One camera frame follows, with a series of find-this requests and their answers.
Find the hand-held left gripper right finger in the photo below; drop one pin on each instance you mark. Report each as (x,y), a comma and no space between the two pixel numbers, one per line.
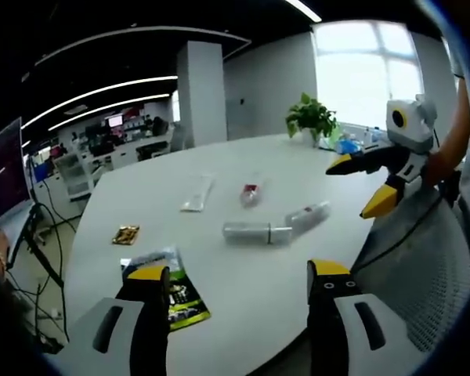
(325,313)

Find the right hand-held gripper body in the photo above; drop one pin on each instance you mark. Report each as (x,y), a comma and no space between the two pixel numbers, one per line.
(413,129)

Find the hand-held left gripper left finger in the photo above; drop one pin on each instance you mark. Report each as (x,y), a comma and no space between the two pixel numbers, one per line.
(149,313)

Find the silver skincare tube red mark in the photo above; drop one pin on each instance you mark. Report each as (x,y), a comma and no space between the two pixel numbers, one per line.
(309,215)

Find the clear skincare bottle red label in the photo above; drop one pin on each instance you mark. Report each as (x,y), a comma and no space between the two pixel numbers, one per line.
(252,194)

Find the clear skincare tube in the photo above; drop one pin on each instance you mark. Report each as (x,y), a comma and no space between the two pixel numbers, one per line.
(199,192)

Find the person's right hand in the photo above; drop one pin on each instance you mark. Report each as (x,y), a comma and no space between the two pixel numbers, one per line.
(442,168)

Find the blue plastic bag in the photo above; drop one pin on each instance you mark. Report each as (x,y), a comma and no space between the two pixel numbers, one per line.
(348,145)

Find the small clear bottles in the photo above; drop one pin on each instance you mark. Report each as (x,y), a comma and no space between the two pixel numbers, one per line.
(371,137)

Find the green and black packet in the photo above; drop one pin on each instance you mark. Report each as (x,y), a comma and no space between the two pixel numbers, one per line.
(188,297)

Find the potted green plant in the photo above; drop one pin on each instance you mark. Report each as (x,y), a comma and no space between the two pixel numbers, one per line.
(311,115)

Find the large window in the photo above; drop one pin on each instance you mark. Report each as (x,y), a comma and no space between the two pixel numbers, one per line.
(360,70)

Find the small gold packet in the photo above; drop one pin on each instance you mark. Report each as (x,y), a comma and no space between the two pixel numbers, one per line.
(126,235)

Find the black monitor stand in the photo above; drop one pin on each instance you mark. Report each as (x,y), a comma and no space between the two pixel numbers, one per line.
(39,246)

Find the white office counters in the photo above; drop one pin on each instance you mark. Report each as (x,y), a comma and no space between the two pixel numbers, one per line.
(113,152)

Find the computer monitor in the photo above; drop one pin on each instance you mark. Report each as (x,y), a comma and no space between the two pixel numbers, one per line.
(6,172)

